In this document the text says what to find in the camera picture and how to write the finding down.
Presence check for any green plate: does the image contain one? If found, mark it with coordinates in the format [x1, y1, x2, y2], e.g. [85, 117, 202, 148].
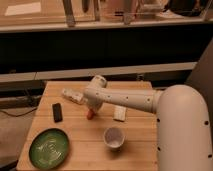
[28, 128, 70, 170]

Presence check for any black rectangular block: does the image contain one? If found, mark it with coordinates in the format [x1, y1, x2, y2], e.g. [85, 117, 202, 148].
[52, 103, 63, 122]

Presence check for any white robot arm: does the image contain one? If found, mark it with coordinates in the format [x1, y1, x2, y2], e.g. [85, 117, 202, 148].
[84, 75, 213, 171]

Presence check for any white paper cup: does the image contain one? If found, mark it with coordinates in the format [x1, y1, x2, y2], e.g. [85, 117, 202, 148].
[103, 127, 125, 150]

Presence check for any white paper sheet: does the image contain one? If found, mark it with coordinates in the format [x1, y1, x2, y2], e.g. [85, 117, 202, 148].
[5, 2, 41, 16]

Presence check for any black cable on floor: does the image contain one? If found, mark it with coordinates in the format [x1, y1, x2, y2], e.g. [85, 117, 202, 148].
[0, 106, 38, 118]

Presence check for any white sponge block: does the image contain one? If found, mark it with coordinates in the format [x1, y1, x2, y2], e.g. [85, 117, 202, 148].
[113, 106, 126, 122]

